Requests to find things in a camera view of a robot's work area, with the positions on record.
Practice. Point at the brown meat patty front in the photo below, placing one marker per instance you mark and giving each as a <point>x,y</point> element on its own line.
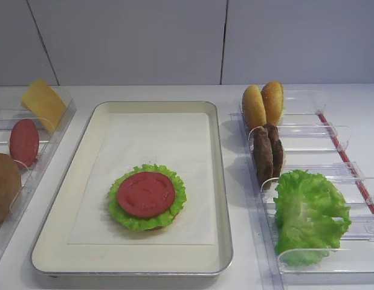
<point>263,157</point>

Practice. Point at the brown meat patty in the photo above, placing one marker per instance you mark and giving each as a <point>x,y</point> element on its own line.
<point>277,149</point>
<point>263,157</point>

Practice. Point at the red tomato slice on tray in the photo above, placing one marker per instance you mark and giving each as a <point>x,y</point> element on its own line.
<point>146,194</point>

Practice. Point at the green lettuce leaf on tray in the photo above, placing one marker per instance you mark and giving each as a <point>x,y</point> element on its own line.
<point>136,224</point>

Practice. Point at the bottom bun under lettuce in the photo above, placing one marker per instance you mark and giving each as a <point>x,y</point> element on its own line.
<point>160,227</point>

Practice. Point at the brown meat patty back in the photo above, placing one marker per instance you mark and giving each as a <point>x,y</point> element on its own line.
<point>277,149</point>

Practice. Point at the large green lettuce leaf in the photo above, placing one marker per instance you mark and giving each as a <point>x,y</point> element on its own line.
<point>311,217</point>

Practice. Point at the yellow cheese slice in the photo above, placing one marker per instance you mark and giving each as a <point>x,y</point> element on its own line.
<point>45,103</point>

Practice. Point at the red tomato slice in rack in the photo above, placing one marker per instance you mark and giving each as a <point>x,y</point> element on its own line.
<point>24,142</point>

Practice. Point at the metal baking tray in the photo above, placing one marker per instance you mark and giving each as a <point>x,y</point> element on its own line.
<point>53,254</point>

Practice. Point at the left golden bun half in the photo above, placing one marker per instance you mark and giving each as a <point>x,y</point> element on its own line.
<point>253,108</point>

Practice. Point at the golden bun half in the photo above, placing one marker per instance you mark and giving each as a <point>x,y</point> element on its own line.
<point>273,100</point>
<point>253,108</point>

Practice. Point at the white paper tray liner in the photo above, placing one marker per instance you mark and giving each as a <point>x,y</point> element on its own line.
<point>181,142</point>

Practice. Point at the right golden bun half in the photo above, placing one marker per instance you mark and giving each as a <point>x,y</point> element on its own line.
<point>273,100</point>

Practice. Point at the clear plastic left rack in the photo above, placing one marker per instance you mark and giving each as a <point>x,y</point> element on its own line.
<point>12,111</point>

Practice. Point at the brown bun top left rack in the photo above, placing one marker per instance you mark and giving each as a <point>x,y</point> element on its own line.
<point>10,183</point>

